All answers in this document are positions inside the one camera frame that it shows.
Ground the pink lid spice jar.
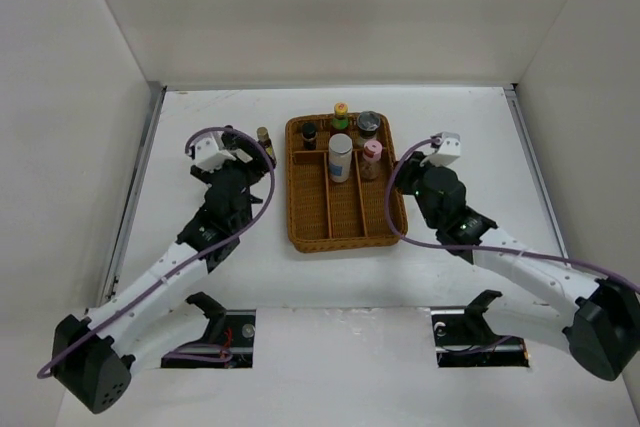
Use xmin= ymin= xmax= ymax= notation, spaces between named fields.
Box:
xmin=360 ymin=140 xmax=383 ymax=180

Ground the small black cap bottle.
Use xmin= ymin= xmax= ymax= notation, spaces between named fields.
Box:
xmin=301 ymin=122 xmax=317 ymax=151

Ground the black cap salt grinder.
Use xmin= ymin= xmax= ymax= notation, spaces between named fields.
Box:
xmin=356 ymin=111 xmax=381 ymax=148

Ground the silver lid tall jar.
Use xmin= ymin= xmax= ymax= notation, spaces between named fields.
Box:
xmin=328 ymin=133 xmax=353 ymax=183

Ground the yellow cap sauce bottle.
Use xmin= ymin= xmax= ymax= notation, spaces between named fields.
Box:
xmin=330 ymin=102 xmax=349 ymax=135

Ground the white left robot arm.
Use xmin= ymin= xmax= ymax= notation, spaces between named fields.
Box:
xmin=37 ymin=126 xmax=275 ymax=414

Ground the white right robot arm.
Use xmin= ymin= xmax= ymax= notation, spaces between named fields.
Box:
xmin=387 ymin=147 xmax=639 ymax=381

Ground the yellow label brown bottle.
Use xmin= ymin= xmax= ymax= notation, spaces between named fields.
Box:
xmin=256 ymin=126 xmax=277 ymax=167

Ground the brown wicker divided tray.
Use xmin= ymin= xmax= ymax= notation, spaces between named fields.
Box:
xmin=285 ymin=114 xmax=408 ymax=253

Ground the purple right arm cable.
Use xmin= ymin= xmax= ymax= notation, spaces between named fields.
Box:
xmin=383 ymin=133 xmax=640 ymax=294

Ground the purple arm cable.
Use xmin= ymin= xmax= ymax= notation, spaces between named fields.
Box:
xmin=36 ymin=127 xmax=278 ymax=380
xmin=383 ymin=133 xmax=640 ymax=294

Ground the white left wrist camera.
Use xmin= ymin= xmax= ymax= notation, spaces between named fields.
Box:
xmin=188 ymin=132 xmax=235 ymax=171

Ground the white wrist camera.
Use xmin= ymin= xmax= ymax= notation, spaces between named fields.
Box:
xmin=424 ymin=132 xmax=461 ymax=167
xmin=188 ymin=132 xmax=235 ymax=171

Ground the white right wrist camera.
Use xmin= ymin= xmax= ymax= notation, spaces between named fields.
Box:
xmin=424 ymin=132 xmax=461 ymax=167

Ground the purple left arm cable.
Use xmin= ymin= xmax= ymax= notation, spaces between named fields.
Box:
xmin=36 ymin=127 xmax=278 ymax=380

